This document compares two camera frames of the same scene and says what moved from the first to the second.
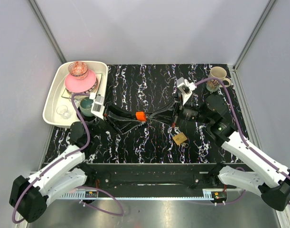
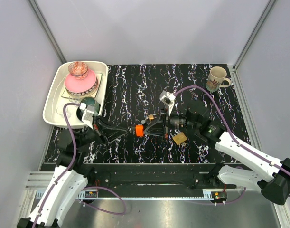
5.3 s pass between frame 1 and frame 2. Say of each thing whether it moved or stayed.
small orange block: moved
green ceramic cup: moved
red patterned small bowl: stayed
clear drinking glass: stayed
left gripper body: moved
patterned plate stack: stayed
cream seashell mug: stayed
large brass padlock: stayed
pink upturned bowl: stayed
